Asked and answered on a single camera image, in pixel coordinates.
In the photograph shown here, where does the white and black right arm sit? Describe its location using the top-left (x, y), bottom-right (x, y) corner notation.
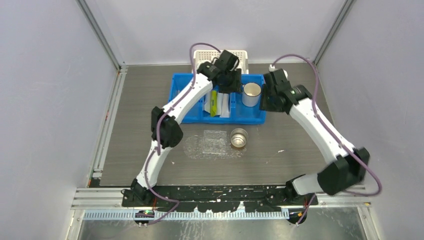
top-left (259, 66), bottom-right (370, 205)

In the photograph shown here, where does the teal cap toothpaste tube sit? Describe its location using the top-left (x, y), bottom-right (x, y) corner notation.
top-left (216, 92), bottom-right (224, 116)

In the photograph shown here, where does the small metal cup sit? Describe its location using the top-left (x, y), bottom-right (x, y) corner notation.
top-left (230, 128), bottom-right (249, 149)

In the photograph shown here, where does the white enamel mug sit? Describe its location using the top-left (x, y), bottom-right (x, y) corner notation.
top-left (242, 82), bottom-right (262, 107)

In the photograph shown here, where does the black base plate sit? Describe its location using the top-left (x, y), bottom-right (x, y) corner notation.
top-left (121, 185), bottom-right (318, 213)

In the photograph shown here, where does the clear square textured holder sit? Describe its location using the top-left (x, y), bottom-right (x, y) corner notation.
top-left (201, 130), bottom-right (228, 156)

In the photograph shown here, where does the perforated metal rail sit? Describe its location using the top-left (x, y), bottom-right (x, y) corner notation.
top-left (82, 210), bottom-right (290, 221)

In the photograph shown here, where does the red cap toothpaste tube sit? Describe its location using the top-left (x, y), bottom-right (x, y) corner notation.
top-left (203, 92), bottom-right (211, 114)

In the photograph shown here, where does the clear oval textured tray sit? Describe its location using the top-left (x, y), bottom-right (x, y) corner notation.
top-left (183, 130), bottom-right (247, 160)

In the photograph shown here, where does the orange cap toothpaste tube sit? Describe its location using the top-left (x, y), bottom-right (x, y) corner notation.
top-left (220, 93), bottom-right (230, 118)

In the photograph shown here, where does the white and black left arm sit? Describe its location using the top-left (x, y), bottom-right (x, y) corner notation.
top-left (130, 50), bottom-right (242, 207)

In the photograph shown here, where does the yellow green toothpaste tube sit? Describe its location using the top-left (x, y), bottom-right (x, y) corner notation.
top-left (209, 90), bottom-right (218, 117)

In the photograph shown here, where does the white perforated basket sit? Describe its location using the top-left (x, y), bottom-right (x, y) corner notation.
top-left (193, 49), bottom-right (249, 74)

